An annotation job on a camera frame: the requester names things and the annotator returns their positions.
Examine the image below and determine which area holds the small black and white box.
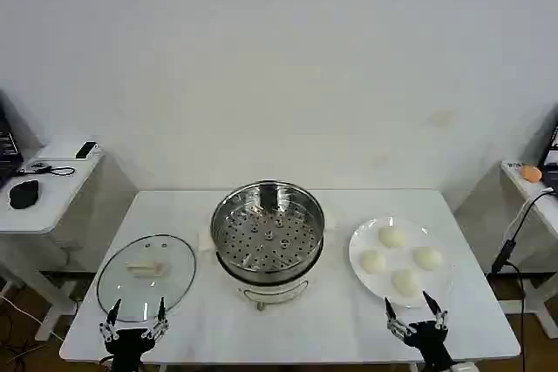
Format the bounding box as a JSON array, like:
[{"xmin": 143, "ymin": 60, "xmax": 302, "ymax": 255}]
[{"xmin": 74, "ymin": 141, "xmax": 98, "ymax": 159}]

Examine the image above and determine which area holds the round white plate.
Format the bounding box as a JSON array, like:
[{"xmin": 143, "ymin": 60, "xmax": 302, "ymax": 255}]
[{"xmin": 348, "ymin": 216, "xmax": 454, "ymax": 308}]

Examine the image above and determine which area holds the white steamed bun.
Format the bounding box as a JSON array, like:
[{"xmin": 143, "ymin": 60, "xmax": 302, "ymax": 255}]
[
  {"xmin": 412, "ymin": 246, "xmax": 443, "ymax": 269},
  {"xmin": 391, "ymin": 268, "xmax": 420, "ymax": 296},
  {"xmin": 378, "ymin": 226, "xmax": 406, "ymax": 249},
  {"xmin": 360, "ymin": 249, "xmax": 387, "ymax": 274}
]

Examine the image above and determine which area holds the white steamer base pot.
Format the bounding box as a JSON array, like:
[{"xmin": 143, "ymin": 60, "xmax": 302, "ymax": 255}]
[{"xmin": 198, "ymin": 210, "xmax": 339, "ymax": 313}]

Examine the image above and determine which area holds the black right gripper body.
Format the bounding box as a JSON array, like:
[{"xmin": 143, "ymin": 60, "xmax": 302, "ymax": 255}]
[{"xmin": 403, "ymin": 321, "xmax": 457, "ymax": 372}]

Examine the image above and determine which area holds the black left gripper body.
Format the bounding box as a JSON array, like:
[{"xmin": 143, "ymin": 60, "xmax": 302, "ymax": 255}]
[{"xmin": 104, "ymin": 327, "xmax": 154, "ymax": 372}]

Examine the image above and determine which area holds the dark laptop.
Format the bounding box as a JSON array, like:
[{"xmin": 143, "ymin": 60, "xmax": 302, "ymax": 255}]
[
  {"xmin": 0, "ymin": 92, "xmax": 25, "ymax": 186},
  {"xmin": 540, "ymin": 125, "xmax": 558, "ymax": 193}
]

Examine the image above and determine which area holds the black computer mouse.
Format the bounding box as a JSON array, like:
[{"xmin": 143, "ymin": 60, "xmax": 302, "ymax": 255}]
[{"xmin": 9, "ymin": 179, "xmax": 40, "ymax": 210}]

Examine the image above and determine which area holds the thin black looped cable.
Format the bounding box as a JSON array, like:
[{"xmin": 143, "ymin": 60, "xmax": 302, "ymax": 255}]
[{"xmin": 24, "ymin": 162, "xmax": 75, "ymax": 178}]

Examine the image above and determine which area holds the white side table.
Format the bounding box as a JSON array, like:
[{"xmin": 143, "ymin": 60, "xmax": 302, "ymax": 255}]
[
  {"xmin": 453, "ymin": 160, "xmax": 558, "ymax": 341},
  {"xmin": 0, "ymin": 136, "xmax": 136, "ymax": 342}
]

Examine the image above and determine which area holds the oval glass lid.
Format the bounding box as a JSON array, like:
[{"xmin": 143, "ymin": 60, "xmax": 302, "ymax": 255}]
[{"xmin": 96, "ymin": 233, "xmax": 196, "ymax": 323}]

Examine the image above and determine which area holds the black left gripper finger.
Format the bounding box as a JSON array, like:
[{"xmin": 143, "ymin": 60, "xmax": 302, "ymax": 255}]
[
  {"xmin": 98, "ymin": 298, "xmax": 123, "ymax": 342},
  {"xmin": 146, "ymin": 296, "xmax": 170, "ymax": 342}
]

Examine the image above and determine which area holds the white floor cable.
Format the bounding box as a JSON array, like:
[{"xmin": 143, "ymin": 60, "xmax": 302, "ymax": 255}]
[{"xmin": 0, "ymin": 293, "xmax": 66, "ymax": 342}]

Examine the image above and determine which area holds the perforated steel steamer basket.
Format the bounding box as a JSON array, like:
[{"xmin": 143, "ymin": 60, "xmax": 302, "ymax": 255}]
[{"xmin": 210, "ymin": 179, "xmax": 327, "ymax": 275}]

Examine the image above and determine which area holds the black cable with adapter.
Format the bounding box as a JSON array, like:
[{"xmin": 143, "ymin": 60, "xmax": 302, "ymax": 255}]
[{"xmin": 486, "ymin": 186, "xmax": 555, "ymax": 372}]

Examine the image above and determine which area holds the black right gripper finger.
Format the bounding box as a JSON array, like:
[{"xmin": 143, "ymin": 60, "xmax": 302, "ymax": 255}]
[
  {"xmin": 383, "ymin": 296, "xmax": 416, "ymax": 342},
  {"xmin": 421, "ymin": 290, "xmax": 450, "ymax": 333}
]

